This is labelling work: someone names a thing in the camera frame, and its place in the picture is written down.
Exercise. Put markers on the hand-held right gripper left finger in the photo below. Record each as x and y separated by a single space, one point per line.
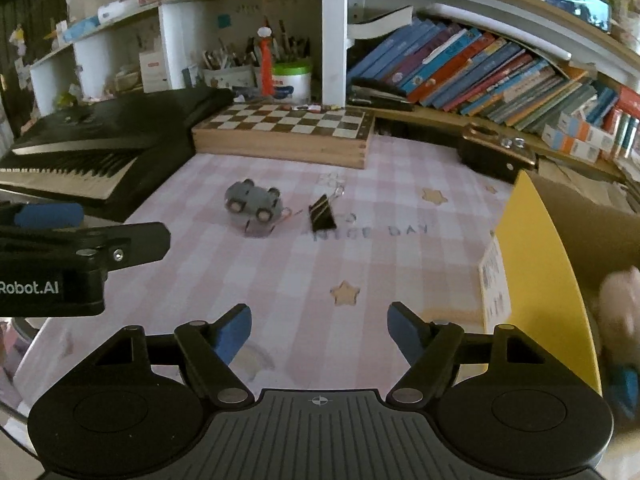
232 332

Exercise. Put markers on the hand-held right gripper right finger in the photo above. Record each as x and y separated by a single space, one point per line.
405 327

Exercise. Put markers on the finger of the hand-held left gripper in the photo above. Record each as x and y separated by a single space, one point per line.
135 242
50 215

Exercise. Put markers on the yellow cardboard box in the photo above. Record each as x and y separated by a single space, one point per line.
540 260

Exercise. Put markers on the small pink plush toy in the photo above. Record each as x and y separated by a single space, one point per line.
620 300

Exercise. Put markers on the pink checked desktop cloth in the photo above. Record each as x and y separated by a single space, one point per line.
400 200

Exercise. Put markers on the black electronic keyboard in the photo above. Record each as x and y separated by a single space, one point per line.
100 130

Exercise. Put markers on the grey toy car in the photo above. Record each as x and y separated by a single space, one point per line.
250 197

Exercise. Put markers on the black binder clip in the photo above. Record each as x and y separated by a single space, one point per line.
320 215

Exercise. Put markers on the white box with red label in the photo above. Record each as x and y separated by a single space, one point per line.
155 72

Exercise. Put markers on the wooden chessboard box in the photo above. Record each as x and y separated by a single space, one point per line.
280 122

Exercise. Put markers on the dark box with knobs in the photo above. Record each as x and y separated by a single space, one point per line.
492 157

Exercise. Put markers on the white pen holder with brushes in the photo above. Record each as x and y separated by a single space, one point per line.
230 76

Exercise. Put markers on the white cubby shelf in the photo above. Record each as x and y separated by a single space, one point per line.
172 45

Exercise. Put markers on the small white red object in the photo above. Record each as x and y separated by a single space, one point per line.
306 107

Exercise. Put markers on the red pen with white top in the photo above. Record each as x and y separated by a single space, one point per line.
266 65

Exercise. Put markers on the white jar with green lid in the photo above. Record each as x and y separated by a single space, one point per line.
292 82

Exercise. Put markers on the blue object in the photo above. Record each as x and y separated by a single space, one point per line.
622 385

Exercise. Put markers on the flat cardboard sheet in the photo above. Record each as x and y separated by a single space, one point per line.
580 185

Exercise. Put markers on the black stapler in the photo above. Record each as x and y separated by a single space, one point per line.
380 96

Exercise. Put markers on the orange white small box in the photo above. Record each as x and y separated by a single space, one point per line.
570 147
590 132

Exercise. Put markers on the row of colourful leaning books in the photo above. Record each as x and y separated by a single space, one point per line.
475 70

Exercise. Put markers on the thick white open book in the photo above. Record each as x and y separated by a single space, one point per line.
380 22

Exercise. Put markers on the red flat box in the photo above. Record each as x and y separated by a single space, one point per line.
630 100

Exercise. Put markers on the white frame wooden bookshelf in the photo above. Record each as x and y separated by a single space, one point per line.
334 35

